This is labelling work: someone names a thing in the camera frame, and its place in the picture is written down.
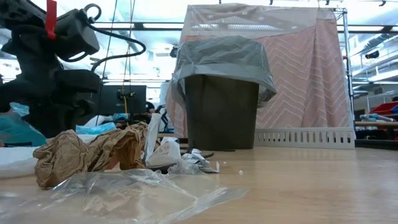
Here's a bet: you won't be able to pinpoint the grey plastic trash bag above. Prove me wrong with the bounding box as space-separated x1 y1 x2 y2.
169 34 278 109

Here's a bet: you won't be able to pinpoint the dark grey trash bin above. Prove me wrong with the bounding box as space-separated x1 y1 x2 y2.
184 73 261 152

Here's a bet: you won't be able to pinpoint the black monitor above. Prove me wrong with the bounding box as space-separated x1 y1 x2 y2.
98 84 147 116

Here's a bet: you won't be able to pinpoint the white and blue items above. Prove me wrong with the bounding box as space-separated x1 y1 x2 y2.
359 113 396 123

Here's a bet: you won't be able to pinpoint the large brown paper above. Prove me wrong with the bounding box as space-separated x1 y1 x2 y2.
32 129 94 189

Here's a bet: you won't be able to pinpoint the pink chevron blanket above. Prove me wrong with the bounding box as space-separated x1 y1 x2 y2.
165 2 353 138

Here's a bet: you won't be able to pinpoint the white cloth heap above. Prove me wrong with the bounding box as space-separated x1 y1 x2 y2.
84 114 114 127

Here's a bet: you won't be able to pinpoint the clear plastic bag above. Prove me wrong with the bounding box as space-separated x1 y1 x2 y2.
0 169 249 224

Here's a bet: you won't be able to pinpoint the chrome rack pole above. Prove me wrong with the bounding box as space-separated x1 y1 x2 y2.
334 6 356 131

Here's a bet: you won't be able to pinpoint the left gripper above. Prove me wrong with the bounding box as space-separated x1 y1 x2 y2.
0 68 103 138

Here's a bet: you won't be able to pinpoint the blue plastic bag roll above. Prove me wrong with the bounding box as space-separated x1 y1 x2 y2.
0 102 118 147

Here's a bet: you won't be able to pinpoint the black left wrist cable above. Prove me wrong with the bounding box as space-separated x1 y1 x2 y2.
67 2 147 73

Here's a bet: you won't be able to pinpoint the person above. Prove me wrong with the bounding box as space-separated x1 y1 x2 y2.
144 101 157 115

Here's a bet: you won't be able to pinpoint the red storage bin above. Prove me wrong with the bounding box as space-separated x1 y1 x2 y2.
369 101 398 116

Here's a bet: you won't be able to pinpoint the hanging thin rope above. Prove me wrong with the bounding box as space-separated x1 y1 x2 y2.
121 0 137 94

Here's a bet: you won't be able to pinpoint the white wrapper with dark patch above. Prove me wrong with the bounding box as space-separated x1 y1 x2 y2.
142 113 182 172

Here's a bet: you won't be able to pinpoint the wooden table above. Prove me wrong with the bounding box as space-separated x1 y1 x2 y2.
354 121 398 129

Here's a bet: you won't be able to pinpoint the yellow cable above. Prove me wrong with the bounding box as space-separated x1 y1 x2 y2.
123 95 130 125

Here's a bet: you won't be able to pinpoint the red plastic tag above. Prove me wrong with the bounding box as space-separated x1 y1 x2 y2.
45 0 58 40

